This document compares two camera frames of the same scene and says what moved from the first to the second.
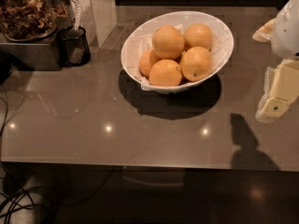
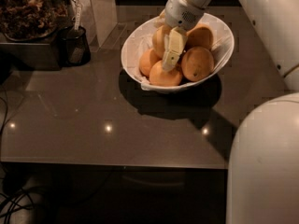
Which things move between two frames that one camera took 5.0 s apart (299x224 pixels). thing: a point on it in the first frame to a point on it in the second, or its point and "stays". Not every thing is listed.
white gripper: x=286 y=32 to x=181 y=13
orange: x=167 y=42 stays
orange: x=195 y=63 stays
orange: x=197 y=35 stays
